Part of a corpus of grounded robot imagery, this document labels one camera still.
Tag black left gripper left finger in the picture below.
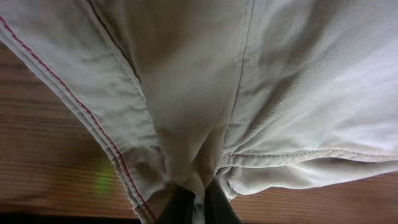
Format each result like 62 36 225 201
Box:
155 186 195 224

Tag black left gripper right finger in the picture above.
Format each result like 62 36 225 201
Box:
205 179 241 224

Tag beige cargo shorts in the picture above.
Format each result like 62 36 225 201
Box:
1 0 397 223

